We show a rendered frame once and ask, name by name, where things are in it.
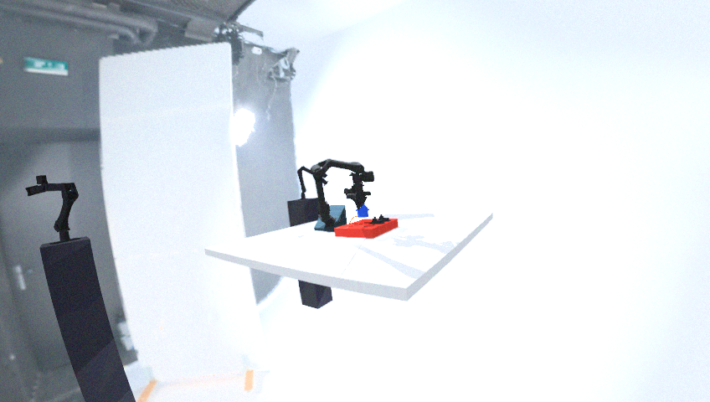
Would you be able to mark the red flat plate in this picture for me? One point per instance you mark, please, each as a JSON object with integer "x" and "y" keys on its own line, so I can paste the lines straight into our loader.
{"x": 367, "y": 228}

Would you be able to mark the blue micro servo with orange cable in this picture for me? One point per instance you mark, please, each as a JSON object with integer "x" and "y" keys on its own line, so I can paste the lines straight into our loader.
{"x": 362, "y": 212}

